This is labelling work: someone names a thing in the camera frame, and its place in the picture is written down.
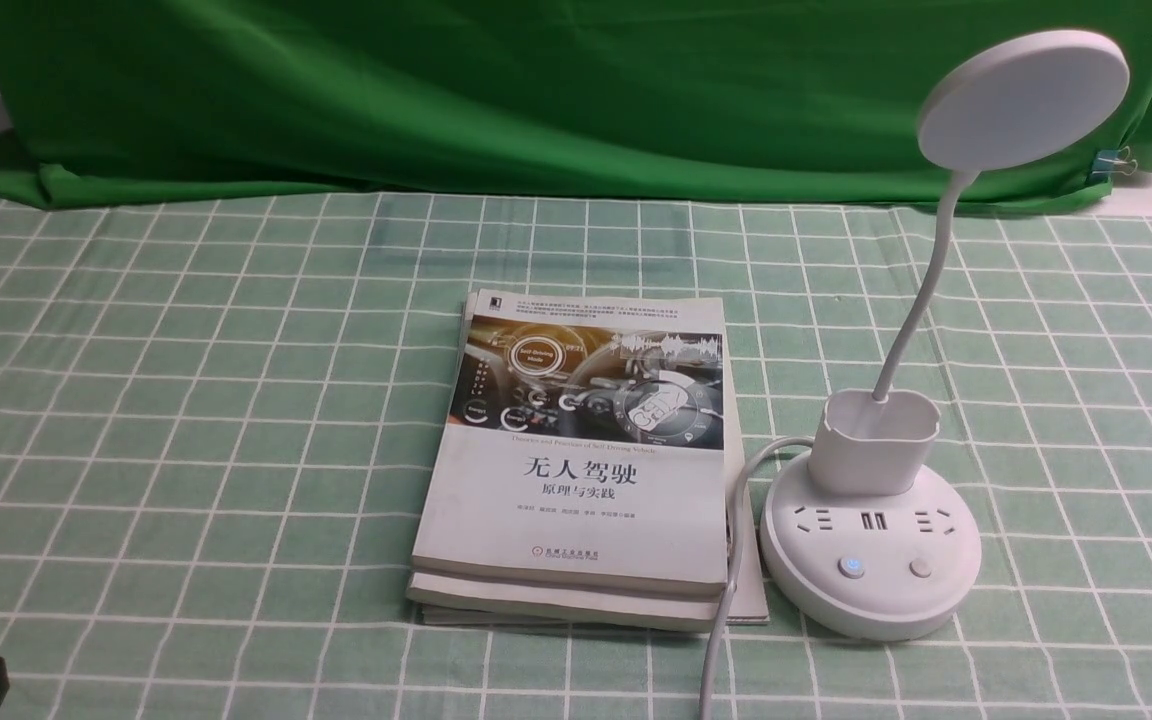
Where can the white desk lamp with sockets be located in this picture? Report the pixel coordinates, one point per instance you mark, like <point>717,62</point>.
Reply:
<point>858,532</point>

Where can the top white self-driving book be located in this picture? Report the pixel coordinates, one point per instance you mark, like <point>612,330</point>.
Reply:
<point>576,500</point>

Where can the bottom white book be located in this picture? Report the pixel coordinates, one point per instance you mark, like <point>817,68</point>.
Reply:
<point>576,608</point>

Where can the green backdrop cloth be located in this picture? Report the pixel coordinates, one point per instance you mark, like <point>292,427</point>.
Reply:
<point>142,102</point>

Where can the blue binder clip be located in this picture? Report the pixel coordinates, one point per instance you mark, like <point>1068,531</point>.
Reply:
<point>1109,163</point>

